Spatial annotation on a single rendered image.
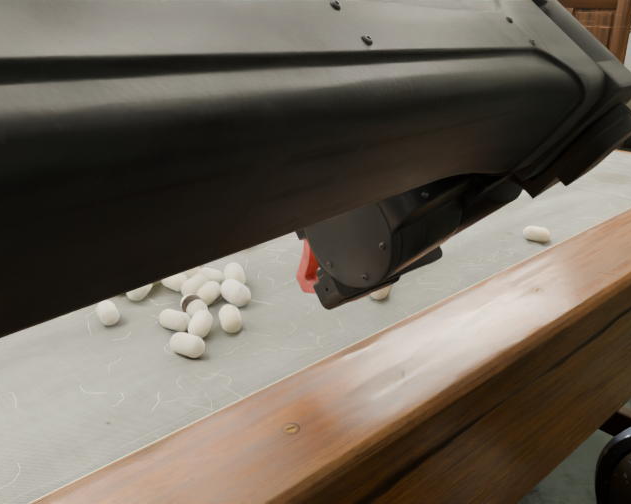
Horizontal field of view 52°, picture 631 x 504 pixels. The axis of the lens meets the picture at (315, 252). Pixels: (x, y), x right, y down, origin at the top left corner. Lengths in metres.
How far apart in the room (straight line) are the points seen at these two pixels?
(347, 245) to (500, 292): 0.33
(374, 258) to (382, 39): 0.15
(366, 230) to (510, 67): 0.11
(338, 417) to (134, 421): 0.15
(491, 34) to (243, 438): 0.29
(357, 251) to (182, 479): 0.18
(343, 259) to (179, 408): 0.23
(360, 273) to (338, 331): 0.28
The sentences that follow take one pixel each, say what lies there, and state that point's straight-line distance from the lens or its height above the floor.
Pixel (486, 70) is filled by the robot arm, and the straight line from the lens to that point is 0.20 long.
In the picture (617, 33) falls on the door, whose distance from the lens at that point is 4.94.
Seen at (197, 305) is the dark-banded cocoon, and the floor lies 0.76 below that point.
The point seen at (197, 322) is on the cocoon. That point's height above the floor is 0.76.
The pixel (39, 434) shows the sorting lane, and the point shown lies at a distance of 0.50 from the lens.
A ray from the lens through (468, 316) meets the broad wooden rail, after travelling 0.57.
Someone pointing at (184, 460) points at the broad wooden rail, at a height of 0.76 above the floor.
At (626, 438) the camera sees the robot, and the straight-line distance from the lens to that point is 0.46.
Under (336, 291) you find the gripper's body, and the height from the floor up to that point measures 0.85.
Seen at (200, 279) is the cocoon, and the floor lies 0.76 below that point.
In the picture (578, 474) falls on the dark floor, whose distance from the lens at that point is 1.66.
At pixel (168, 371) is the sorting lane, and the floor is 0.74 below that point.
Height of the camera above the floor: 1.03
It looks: 22 degrees down
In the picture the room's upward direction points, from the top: straight up
